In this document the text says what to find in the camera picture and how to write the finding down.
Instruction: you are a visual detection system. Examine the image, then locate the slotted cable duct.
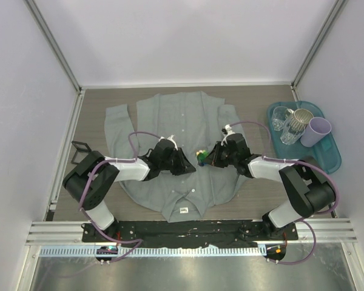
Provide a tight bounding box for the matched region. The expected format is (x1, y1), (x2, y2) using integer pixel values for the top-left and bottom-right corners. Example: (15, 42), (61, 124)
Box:
(39, 244), (266, 258)

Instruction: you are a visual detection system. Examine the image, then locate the colourful pompom flower brooch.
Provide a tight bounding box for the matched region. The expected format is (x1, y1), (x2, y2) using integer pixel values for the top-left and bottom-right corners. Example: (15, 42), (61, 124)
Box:
(196, 150), (208, 167)

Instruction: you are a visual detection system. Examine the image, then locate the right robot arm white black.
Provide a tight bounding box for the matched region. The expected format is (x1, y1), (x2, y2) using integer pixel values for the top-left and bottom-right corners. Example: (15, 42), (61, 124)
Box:
(197, 133), (338, 239)

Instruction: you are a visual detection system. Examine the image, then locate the small black frame stand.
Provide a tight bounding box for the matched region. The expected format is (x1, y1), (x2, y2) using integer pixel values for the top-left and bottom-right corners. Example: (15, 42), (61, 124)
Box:
(70, 141), (92, 165)

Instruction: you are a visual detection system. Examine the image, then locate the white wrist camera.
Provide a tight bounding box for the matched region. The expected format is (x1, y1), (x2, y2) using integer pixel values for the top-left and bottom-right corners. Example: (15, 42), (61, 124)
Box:
(158, 135), (178, 150)
(221, 124), (235, 145)

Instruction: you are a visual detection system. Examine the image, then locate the clear glass cup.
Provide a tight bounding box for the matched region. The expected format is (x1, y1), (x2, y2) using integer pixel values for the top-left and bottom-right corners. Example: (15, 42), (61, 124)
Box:
(271, 106), (294, 131)
(280, 119), (305, 145)

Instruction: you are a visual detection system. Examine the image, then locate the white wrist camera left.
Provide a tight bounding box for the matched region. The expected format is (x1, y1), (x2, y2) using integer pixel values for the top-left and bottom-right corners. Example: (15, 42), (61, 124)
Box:
(158, 135), (178, 150)

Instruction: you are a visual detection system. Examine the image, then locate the clear glass cup front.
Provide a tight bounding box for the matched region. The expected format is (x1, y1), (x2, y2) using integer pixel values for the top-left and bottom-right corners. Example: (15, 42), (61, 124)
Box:
(280, 119), (305, 145)

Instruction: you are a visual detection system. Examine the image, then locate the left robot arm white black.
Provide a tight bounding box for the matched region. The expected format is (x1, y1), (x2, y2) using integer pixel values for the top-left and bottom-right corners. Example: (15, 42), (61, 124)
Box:
(62, 136), (196, 242)

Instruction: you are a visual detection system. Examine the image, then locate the grey button-up shirt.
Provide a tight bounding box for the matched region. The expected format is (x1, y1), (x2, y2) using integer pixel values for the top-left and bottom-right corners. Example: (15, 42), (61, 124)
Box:
(104, 92), (248, 222)

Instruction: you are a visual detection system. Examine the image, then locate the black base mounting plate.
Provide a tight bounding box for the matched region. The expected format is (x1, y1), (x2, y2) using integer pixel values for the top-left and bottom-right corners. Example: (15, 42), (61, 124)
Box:
(81, 219), (300, 248)

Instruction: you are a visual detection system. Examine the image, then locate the metal cup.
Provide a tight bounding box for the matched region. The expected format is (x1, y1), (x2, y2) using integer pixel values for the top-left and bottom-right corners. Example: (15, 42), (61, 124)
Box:
(288, 109), (314, 132)

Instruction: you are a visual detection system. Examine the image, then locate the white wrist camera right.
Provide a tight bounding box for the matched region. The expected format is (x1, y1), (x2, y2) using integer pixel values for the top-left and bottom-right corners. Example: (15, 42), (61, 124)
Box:
(221, 124), (235, 145)

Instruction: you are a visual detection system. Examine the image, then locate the lilac plastic cup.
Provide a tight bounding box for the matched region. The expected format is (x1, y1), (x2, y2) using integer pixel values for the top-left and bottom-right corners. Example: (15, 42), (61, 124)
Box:
(300, 117), (332, 147)

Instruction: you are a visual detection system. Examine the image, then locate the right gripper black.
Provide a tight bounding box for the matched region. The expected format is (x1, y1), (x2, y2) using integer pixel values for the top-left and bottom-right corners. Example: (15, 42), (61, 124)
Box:
(204, 141), (238, 169)

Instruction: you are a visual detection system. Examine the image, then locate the clear glass cup rear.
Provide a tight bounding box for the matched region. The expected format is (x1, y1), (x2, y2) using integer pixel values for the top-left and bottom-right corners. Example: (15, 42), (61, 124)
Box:
(271, 106), (294, 131)

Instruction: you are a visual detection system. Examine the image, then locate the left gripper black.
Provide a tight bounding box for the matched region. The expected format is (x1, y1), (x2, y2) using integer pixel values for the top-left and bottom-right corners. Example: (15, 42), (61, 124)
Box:
(160, 147), (196, 176)

